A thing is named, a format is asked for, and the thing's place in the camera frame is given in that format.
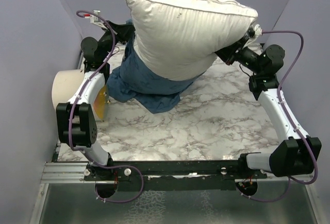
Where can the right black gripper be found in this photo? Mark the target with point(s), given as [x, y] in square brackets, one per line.
[230, 52]

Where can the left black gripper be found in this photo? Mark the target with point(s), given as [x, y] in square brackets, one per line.
[122, 32]

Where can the blue lettered pillowcase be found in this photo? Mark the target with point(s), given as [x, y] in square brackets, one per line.
[132, 79]

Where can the white pillow with red logo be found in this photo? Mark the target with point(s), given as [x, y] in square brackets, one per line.
[178, 39]

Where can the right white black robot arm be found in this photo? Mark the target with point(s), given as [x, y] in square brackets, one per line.
[297, 152]

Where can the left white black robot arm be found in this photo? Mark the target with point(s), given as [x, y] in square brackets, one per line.
[76, 118]

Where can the cream cylinder with orange lid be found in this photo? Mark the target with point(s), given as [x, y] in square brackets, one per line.
[67, 85]

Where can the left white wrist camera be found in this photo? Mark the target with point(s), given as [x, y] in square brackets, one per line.
[95, 20]

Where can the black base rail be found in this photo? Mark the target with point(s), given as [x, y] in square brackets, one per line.
[132, 176]

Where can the aluminium frame rail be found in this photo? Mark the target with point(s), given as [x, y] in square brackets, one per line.
[63, 173]

